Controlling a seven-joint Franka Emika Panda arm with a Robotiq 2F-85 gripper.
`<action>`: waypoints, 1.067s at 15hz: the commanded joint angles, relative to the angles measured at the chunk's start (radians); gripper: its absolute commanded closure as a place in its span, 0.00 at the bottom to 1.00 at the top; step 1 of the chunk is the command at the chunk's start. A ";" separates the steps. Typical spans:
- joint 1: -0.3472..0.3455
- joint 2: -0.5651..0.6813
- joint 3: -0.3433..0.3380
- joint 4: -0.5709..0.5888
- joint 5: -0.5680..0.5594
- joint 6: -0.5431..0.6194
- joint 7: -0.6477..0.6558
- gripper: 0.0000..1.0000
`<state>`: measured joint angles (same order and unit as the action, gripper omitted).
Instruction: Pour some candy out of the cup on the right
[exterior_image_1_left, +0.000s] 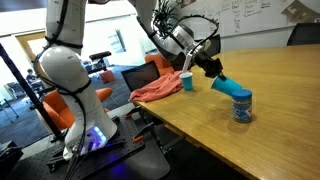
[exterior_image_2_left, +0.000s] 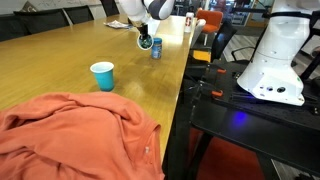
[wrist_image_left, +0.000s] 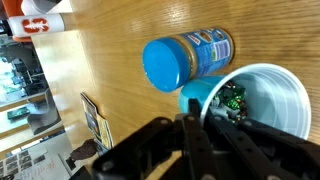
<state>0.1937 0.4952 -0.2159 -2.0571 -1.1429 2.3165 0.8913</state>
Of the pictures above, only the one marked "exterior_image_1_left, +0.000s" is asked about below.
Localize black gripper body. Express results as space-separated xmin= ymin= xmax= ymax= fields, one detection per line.
xmin=194 ymin=51 xmax=224 ymax=78

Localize blue plastic cup with candy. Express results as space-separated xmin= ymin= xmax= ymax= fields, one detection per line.
xmin=210 ymin=75 xmax=244 ymax=98

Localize empty blue plastic cup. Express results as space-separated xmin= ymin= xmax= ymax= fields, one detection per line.
xmin=179 ymin=71 xmax=194 ymax=92

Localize black office chair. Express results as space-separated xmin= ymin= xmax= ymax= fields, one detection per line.
xmin=285 ymin=22 xmax=320 ymax=47
xmin=203 ymin=33 xmax=222 ymax=58
xmin=120 ymin=60 xmax=162 ymax=93

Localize peanut butter jar blue lid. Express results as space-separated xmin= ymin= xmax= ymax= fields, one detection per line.
xmin=230 ymin=88 xmax=253 ymax=124

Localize orange office chair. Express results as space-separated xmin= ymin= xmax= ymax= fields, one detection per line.
xmin=144 ymin=53 xmax=176 ymax=77
xmin=42 ymin=87 xmax=114 ymax=132

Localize orange shirt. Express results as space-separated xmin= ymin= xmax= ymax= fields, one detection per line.
xmin=129 ymin=70 xmax=184 ymax=103

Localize green potted plant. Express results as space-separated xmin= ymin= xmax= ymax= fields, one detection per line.
xmin=151 ymin=0 xmax=179 ymax=39

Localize orange stool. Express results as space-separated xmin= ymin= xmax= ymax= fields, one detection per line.
xmin=99 ymin=69 xmax=117 ymax=84

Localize black padded armrest chair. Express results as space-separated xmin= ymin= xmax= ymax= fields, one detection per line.
xmin=79 ymin=50 xmax=113 ymax=77

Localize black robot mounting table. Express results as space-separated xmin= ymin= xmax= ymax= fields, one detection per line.
xmin=0 ymin=102 xmax=172 ymax=180

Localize seated person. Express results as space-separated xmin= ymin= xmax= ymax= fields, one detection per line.
xmin=25 ymin=68 xmax=43 ymax=89

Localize black case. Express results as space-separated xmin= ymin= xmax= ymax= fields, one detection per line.
xmin=0 ymin=139 xmax=24 ymax=180

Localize black base cables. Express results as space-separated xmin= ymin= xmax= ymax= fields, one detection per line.
xmin=64 ymin=96 xmax=88 ymax=180

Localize black camera stand pole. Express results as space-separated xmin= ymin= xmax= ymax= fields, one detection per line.
xmin=0 ymin=43 xmax=67 ymax=143

